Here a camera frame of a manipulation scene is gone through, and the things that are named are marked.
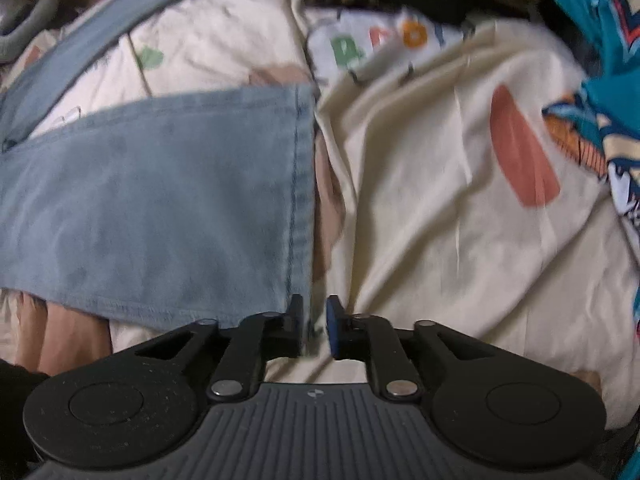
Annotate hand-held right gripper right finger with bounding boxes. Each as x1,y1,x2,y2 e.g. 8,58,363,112
326,296,502,403

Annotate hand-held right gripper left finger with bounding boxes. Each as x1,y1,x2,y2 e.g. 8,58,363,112
134,294,306,404

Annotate light blue jeans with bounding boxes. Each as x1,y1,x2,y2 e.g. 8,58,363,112
0,0,322,334

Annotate bear print bedsheet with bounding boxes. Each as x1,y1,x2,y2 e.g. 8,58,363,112
0,0,640,432

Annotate teal printed cloth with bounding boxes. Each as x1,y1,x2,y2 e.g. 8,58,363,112
529,0,640,337

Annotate grey neck pillow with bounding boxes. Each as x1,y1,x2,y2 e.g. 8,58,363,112
0,0,62,64

